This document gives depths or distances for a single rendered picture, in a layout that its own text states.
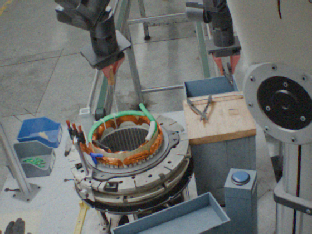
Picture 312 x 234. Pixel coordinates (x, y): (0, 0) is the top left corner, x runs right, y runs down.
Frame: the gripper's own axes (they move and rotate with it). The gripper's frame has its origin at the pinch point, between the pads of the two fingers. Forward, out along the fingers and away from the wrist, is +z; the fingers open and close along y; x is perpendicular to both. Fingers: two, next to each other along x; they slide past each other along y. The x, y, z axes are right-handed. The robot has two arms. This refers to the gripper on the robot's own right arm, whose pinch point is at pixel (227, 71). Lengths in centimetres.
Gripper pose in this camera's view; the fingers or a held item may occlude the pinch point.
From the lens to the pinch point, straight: 132.1
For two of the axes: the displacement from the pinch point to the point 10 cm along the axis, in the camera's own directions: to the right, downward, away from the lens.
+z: 1.5, 8.0, 5.8
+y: -9.9, 1.5, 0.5
